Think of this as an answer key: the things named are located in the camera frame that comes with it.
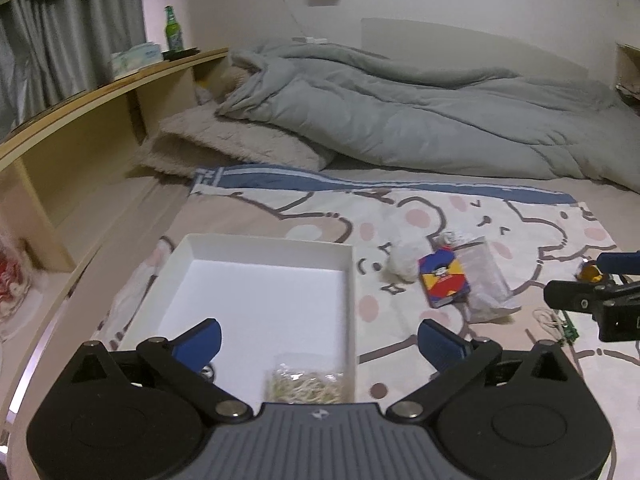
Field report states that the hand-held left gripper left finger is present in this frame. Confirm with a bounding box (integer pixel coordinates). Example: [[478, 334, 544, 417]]
[[67, 317, 253, 423]]

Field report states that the clear plastic bag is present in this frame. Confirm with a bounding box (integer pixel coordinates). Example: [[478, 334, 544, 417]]
[[450, 235, 522, 323]]

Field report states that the grey duvet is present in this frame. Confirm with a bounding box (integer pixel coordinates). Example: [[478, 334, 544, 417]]
[[215, 40, 640, 182]]

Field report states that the red and white plastic bag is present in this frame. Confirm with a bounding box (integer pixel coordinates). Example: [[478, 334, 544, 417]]
[[0, 230, 39, 341]]

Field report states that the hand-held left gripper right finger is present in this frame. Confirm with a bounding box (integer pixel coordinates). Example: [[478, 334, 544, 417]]
[[385, 319, 586, 423]]

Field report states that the wooden bedside shelf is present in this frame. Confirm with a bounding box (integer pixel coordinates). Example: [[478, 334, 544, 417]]
[[0, 47, 231, 272]]

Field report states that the beige bed sheet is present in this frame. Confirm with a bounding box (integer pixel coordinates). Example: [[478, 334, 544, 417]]
[[10, 160, 640, 480]]

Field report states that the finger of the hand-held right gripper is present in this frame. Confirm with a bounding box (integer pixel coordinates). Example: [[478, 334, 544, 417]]
[[544, 280, 640, 311], [582, 252, 640, 277]]

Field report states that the white cable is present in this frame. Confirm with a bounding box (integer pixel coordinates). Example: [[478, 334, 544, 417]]
[[530, 307, 566, 334]]

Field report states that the soft tissue pack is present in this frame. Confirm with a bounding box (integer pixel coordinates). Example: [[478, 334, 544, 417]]
[[110, 42, 164, 79]]

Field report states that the green circuit board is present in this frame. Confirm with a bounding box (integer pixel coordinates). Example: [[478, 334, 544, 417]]
[[560, 310, 584, 349]]

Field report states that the beige fluffy blanket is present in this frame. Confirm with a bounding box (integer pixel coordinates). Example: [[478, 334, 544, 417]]
[[135, 52, 337, 179]]

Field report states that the white cardboard box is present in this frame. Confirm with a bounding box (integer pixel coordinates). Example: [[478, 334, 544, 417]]
[[107, 232, 358, 405]]

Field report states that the white knitted cloth ball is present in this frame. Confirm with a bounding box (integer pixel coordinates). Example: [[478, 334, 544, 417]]
[[437, 230, 469, 252]]

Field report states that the cartoon bear printed blanket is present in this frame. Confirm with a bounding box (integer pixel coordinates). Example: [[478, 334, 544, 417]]
[[92, 165, 640, 480]]

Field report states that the green glass bottle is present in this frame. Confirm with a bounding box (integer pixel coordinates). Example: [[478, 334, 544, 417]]
[[164, 5, 184, 54]]

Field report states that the brown cardboard box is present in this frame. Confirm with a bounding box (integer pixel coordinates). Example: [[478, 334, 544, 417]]
[[615, 42, 640, 107]]

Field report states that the white headboard panel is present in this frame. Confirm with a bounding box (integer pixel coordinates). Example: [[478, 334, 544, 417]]
[[360, 17, 589, 82]]

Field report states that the clear packet of beige bits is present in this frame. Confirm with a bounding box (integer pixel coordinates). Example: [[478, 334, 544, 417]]
[[267, 354, 351, 405]]

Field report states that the blue red yellow card box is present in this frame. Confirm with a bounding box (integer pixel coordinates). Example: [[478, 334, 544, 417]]
[[417, 249, 473, 309]]

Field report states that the grey curtain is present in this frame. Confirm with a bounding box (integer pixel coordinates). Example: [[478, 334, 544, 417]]
[[0, 0, 147, 131]]

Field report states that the round crumpled white tissue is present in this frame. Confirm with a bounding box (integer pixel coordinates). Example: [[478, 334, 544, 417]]
[[382, 242, 426, 284]]

